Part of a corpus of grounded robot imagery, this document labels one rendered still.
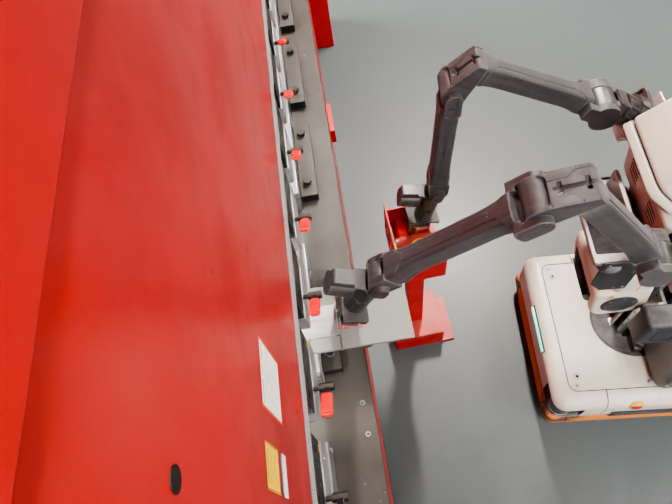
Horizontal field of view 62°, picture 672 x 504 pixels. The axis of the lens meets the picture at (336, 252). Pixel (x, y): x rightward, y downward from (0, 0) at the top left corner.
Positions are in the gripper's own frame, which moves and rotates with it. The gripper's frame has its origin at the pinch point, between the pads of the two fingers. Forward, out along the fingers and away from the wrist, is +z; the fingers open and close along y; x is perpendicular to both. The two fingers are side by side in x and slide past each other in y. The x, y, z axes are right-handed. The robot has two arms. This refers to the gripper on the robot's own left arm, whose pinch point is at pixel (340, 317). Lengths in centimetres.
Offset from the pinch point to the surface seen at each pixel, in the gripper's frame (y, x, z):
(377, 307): -1.9, 9.4, -2.8
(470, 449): 22, 80, 74
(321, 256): -26.2, 2.9, 14.8
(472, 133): -132, 114, 57
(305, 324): 8.5, -15.1, -15.1
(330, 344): 6.0, -2.5, 3.2
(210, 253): 27, -45, -76
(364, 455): 31.6, 6.7, 12.4
